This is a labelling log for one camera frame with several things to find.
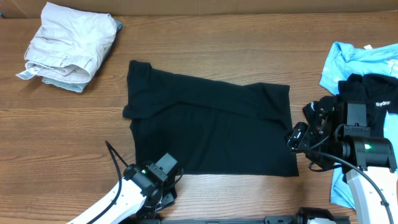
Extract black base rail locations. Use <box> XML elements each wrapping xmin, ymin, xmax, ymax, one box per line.
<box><xmin>139</xmin><ymin>215</ymin><xmax>351</xmax><ymax>224</ymax></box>

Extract folded beige pants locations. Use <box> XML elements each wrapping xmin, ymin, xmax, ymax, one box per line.
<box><xmin>17</xmin><ymin>2</ymin><xmax>118</xmax><ymax>84</ymax></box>

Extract light blue t-shirt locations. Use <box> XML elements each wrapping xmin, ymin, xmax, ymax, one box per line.
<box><xmin>320</xmin><ymin>42</ymin><xmax>397</xmax><ymax>209</ymax></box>

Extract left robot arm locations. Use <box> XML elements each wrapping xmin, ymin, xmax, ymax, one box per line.
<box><xmin>68</xmin><ymin>153</ymin><xmax>183</xmax><ymax>224</ymax></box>

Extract black printed t-shirt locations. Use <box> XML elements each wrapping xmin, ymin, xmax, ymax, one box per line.
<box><xmin>302</xmin><ymin>73</ymin><xmax>398</xmax><ymax>183</ymax></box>

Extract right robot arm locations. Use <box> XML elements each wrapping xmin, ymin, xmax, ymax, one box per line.
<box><xmin>287</xmin><ymin>102</ymin><xmax>397</xmax><ymax>223</ymax></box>

